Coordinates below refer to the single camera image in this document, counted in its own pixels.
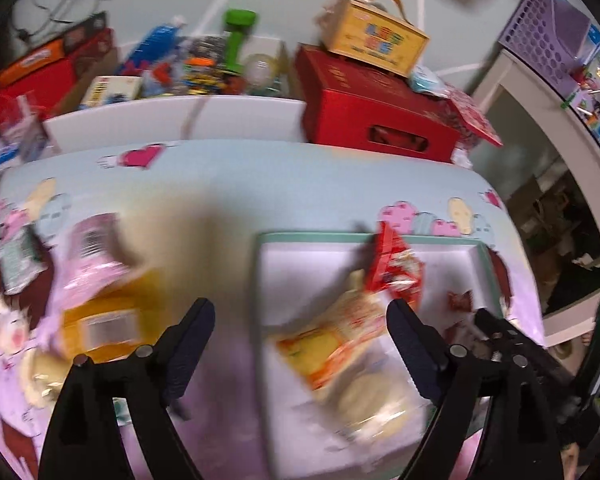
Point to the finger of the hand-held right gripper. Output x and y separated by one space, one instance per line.
505 334

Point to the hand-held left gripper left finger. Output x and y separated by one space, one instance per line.
190 355

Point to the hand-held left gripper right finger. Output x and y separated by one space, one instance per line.
415 355

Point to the small red snack packet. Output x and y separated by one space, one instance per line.
461 302

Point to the white calligraphy pastry packet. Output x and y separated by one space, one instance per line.
375 400

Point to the yellow snack packet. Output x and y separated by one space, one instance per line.
105 325

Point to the yellow orange bread packet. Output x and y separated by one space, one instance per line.
325 345

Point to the shallow teal cardboard box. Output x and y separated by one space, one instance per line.
300 290

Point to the pink snack packet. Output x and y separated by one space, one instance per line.
92 260

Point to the clear round pastry packet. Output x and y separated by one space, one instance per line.
40 375

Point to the pale green pastry packet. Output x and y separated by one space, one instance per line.
15 260

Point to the printed cartoon bedsheet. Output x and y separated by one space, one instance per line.
220 195

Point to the red patterned box lid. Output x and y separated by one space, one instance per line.
472 117

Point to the white cardboard box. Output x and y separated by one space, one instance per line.
180 120

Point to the red gift box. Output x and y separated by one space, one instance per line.
350 105

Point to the light blue packet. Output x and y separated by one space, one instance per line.
427 80

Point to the blue white tissue pack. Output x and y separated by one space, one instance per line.
0 155

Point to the small yellow white box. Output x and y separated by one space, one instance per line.
107 91

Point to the clear acrylic box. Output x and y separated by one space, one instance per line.
25 122

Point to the clear tape roll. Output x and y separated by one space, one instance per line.
260 72

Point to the dark red box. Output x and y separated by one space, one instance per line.
55 80

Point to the purple plastic basket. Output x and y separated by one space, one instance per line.
545 30

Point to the blue bottle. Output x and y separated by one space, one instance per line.
152 42

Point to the yellow carry box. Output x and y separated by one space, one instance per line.
375 40

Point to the green dumbbell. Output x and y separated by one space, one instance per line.
237 35

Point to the orange box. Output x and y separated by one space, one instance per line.
40 57

